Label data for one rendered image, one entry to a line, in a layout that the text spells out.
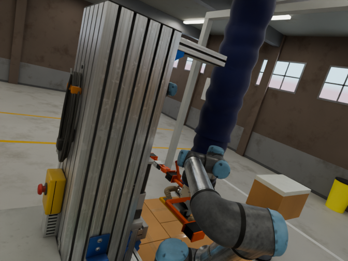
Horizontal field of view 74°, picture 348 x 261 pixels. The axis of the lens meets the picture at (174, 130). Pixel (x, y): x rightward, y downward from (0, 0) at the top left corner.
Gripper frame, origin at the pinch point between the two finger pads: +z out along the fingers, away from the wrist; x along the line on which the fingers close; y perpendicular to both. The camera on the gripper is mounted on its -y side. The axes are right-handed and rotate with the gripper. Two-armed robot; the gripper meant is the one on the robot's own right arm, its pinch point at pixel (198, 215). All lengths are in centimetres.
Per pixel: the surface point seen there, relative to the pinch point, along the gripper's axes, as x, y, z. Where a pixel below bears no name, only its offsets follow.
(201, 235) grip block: -1.5, -4.2, 9.3
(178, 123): -214, 294, 24
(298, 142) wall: -586, 216, 17
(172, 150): -215, 291, 84
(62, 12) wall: -94, 1052, -197
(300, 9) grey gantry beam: -207, 113, -184
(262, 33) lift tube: -27, 19, -96
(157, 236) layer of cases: -35, 64, 73
